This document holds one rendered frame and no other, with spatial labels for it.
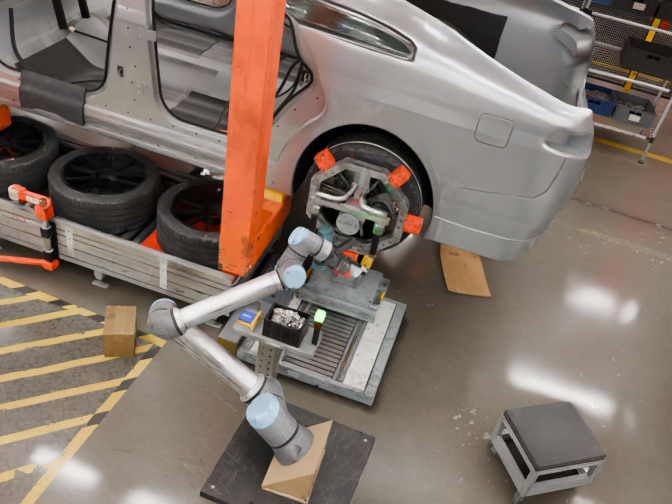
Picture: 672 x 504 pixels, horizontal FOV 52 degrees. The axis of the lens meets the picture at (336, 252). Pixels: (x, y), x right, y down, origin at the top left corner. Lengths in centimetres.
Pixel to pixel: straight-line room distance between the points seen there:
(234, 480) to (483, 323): 211
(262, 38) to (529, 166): 143
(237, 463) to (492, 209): 178
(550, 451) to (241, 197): 192
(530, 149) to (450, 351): 143
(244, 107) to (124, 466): 176
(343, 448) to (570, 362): 184
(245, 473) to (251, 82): 169
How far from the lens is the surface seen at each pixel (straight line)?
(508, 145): 349
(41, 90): 450
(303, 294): 420
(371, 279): 428
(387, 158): 362
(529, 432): 360
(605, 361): 473
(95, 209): 425
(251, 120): 317
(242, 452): 321
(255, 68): 307
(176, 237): 401
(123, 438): 364
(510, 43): 514
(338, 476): 320
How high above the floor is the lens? 291
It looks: 37 degrees down
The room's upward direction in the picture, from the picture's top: 11 degrees clockwise
